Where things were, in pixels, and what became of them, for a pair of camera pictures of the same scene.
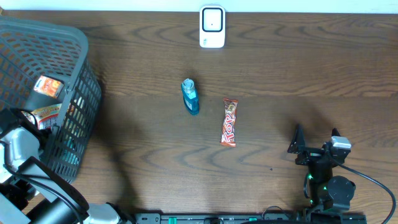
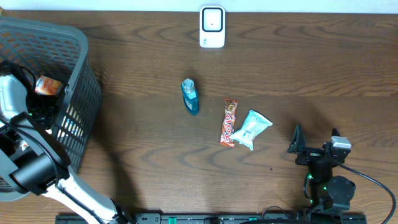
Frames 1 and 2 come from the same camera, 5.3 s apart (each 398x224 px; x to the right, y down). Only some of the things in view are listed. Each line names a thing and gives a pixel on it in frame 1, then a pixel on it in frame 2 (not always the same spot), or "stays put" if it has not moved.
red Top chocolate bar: [229, 124] stays put
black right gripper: [298, 145] stays put
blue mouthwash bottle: [190, 96] stays put
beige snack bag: [46, 117] → [72, 122]
